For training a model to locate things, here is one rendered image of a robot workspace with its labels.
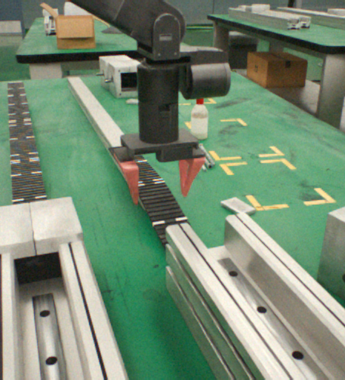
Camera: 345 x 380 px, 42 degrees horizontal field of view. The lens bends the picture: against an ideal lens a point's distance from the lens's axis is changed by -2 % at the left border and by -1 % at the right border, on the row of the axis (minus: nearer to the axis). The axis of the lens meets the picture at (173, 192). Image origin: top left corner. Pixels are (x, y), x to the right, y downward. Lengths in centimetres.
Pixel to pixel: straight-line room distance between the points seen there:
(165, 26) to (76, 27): 193
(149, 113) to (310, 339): 36
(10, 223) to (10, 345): 18
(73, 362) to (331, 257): 31
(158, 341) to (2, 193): 45
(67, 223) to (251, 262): 20
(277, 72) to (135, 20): 368
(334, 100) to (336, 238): 245
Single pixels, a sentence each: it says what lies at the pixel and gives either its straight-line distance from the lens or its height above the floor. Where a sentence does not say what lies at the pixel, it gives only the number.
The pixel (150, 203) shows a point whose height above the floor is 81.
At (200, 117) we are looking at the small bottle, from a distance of 101.
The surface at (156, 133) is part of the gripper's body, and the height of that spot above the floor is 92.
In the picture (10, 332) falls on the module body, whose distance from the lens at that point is 39.
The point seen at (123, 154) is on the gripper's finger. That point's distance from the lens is 66.
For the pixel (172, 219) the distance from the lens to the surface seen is 65.
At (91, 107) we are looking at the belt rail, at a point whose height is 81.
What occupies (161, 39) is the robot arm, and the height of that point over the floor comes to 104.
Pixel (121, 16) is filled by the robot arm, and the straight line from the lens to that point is 58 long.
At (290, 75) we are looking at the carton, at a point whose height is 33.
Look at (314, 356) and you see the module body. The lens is 42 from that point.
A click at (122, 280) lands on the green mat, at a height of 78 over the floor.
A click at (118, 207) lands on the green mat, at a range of 73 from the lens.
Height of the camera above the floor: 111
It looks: 26 degrees down
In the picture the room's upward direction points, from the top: straight up
